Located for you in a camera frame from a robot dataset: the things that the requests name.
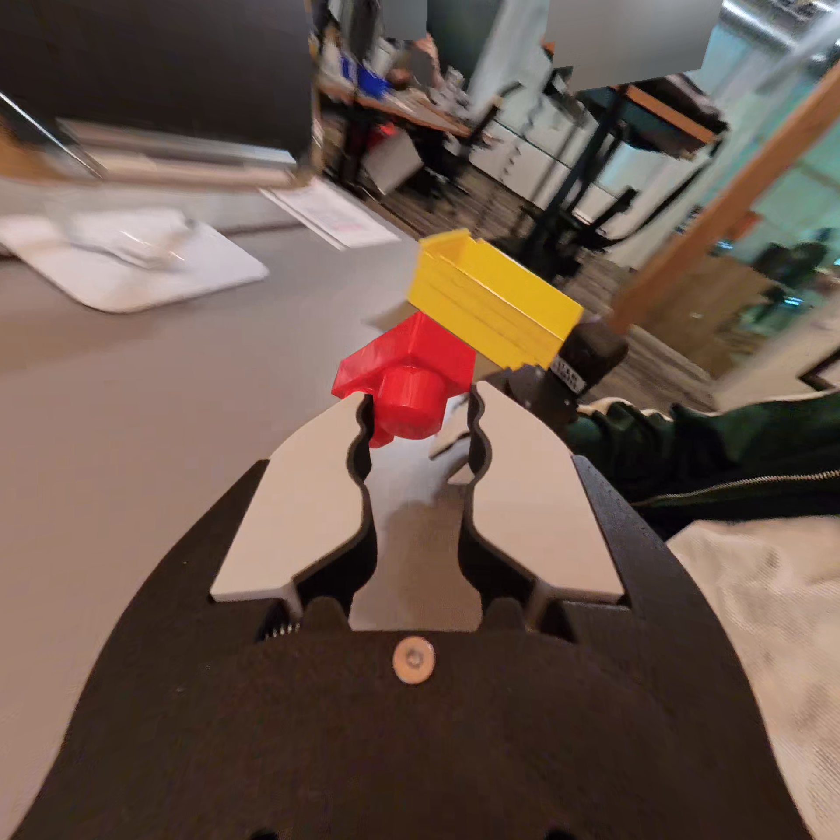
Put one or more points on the black display board on stand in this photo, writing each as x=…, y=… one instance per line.
x=164, y=65

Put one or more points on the blue storage bin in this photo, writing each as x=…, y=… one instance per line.
x=371, y=82

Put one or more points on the person's green jacket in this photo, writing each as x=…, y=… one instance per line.
x=754, y=508

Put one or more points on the person's white shirt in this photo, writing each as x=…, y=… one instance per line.
x=774, y=623

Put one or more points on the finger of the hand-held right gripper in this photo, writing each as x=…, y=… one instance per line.
x=464, y=476
x=453, y=441

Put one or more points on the person's right forearm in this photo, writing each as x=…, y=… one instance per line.
x=689, y=446

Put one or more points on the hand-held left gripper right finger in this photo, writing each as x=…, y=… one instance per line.
x=544, y=505

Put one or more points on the long wooden desk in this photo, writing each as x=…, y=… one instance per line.
x=407, y=111

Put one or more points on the grey hanging card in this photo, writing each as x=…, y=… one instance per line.
x=394, y=164

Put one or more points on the red plastic block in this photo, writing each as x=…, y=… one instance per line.
x=407, y=394

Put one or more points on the yellow plastic bin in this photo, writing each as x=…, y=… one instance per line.
x=485, y=295

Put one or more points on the wooden standing desk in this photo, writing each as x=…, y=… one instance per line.
x=669, y=115

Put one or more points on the orange plastic object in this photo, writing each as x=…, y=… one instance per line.
x=380, y=131

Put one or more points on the laminated paper sheet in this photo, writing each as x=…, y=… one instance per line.
x=334, y=216

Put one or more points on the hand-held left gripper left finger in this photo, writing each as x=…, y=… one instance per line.
x=295, y=505

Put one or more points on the wooden post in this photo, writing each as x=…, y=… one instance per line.
x=722, y=210

